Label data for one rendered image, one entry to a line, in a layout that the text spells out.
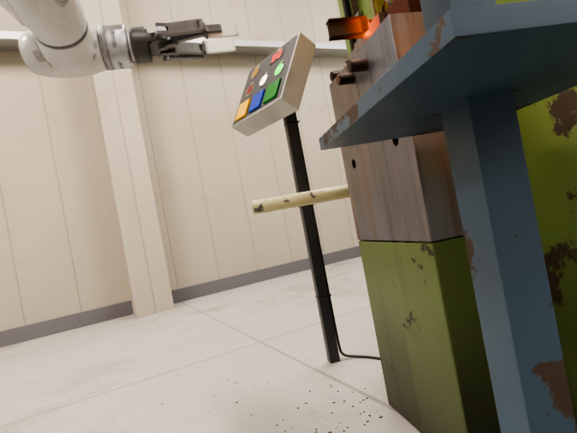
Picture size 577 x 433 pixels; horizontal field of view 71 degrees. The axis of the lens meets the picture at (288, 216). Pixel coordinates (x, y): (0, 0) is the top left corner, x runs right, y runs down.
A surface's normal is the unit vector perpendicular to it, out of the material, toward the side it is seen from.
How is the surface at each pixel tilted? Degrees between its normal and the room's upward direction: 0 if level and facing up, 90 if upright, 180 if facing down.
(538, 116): 90
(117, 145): 90
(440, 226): 90
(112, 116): 90
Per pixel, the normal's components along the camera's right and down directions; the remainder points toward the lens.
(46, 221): 0.43, -0.09
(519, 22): 0.15, -0.04
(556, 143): -0.96, 0.18
